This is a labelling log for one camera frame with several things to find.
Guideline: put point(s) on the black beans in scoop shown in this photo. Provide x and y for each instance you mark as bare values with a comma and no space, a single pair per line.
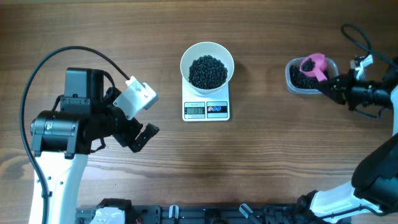
308,65

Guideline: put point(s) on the clear plastic container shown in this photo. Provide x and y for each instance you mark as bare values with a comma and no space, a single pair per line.
332,72

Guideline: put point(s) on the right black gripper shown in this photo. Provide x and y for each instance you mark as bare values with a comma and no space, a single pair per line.
342,91

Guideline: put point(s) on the pink plastic measuring scoop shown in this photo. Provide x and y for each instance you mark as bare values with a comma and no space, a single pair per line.
320,67

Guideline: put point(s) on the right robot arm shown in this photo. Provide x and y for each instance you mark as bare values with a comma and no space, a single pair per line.
373,186

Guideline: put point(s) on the black beans in bowl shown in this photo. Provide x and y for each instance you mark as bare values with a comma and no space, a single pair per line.
207,73

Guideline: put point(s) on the black peppercorns pile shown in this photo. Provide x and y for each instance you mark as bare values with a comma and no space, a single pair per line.
299,80

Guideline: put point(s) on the white digital kitchen scale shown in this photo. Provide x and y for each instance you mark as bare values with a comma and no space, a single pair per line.
198,107

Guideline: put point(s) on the white bowl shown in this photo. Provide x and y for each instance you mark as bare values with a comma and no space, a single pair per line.
206,48

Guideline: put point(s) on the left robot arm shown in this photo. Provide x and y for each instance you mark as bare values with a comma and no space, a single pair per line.
62,137

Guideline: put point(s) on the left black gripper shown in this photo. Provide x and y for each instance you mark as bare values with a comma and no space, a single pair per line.
127,137

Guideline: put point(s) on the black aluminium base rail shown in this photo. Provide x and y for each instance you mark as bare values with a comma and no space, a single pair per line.
112,210

